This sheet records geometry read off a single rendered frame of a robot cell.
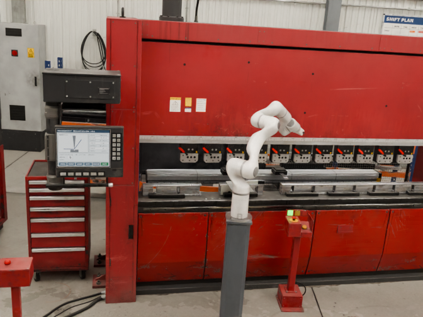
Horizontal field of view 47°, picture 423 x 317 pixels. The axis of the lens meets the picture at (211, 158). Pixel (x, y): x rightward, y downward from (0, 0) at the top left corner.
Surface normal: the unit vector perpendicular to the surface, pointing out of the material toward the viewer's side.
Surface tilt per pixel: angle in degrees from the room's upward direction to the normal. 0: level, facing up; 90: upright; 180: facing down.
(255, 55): 90
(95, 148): 90
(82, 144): 90
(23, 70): 90
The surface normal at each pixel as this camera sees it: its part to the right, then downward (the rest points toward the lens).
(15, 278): 0.19, 0.29
